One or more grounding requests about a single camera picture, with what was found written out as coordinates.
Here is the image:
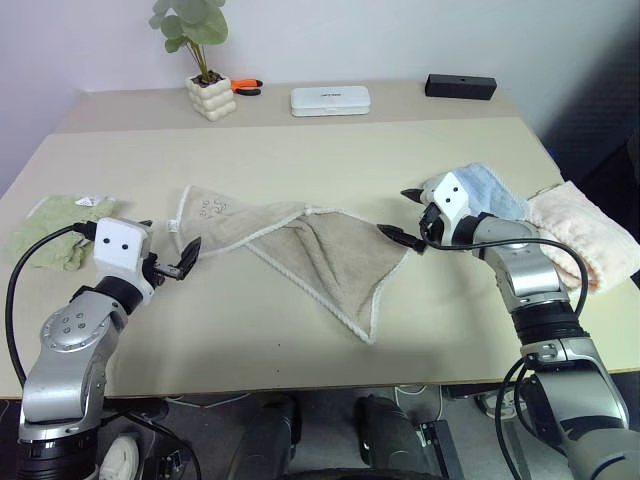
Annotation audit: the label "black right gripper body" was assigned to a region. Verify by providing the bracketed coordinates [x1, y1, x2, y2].
[419, 201, 455, 247]

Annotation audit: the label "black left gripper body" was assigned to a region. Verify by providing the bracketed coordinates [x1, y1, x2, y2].
[144, 252, 182, 290]

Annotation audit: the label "beige towel with white trim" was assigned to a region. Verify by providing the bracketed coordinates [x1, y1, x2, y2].
[169, 184, 412, 346]

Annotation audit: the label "blue towel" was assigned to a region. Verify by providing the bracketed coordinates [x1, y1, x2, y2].
[452, 160, 529, 221]

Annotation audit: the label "green towel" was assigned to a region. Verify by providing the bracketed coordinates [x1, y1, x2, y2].
[5, 194, 124, 273]

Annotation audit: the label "pink towel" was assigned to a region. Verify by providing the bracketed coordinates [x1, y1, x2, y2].
[524, 180, 637, 294]

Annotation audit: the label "black rectangular box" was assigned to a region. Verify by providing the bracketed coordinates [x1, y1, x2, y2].
[424, 73, 498, 101]

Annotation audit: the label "white flat case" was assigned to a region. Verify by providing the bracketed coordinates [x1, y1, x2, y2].
[289, 85, 374, 119]

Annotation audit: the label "potted plant in white pot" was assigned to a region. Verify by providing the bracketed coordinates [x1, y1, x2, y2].
[148, 0, 238, 124]

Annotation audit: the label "white wheel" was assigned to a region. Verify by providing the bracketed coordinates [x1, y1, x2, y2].
[98, 431, 144, 480]

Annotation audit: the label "dark rounded shape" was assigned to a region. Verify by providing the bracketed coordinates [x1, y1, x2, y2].
[353, 393, 427, 480]
[239, 393, 304, 480]

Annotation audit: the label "black metal bar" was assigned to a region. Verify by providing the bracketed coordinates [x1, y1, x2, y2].
[417, 419, 465, 480]

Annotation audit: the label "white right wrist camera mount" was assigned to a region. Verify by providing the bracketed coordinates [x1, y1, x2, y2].
[423, 172, 474, 226]

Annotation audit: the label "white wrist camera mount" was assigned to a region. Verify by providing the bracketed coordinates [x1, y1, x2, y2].
[92, 216, 157, 306]
[423, 172, 474, 226]

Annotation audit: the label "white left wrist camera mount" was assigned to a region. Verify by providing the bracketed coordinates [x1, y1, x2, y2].
[92, 216, 157, 306]

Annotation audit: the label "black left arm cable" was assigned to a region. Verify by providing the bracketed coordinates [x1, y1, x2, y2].
[4, 222, 97, 386]

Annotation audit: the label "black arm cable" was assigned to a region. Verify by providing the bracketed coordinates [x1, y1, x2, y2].
[4, 222, 97, 386]
[422, 227, 589, 321]

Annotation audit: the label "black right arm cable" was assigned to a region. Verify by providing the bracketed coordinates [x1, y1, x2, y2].
[422, 227, 589, 321]

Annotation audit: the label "orange handled pliers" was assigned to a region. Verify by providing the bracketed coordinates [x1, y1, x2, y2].
[230, 78, 265, 98]

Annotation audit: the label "thin black body cable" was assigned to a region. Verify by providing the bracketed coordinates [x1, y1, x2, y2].
[496, 357, 539, 480]

